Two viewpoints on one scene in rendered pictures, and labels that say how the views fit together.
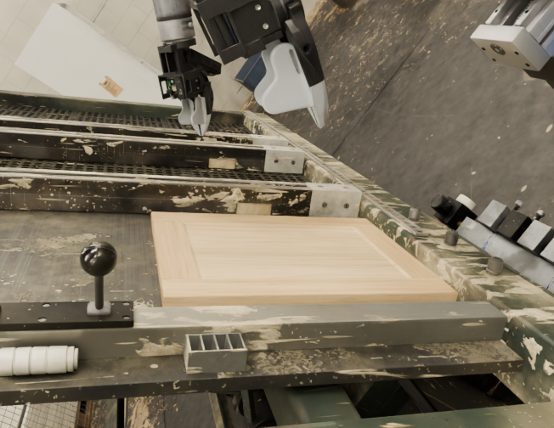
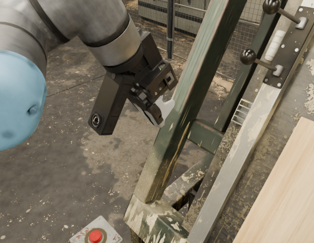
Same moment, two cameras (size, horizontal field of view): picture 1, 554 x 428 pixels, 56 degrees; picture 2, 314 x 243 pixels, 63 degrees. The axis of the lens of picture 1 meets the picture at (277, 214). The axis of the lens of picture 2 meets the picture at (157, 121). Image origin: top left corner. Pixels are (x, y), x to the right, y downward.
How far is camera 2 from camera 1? 0.88 m
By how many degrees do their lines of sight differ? 101
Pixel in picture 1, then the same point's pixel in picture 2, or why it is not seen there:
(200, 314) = (258, 114)
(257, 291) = (279, 167)
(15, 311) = (296, 35)
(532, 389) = (179, 218)
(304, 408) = (220, 136)
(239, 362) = (234, 117)
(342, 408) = (213, 148)
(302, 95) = not seen: hidden behind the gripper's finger
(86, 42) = not seen: outside the picture
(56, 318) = (280, 51)
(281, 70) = not seen: hidden behind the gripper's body
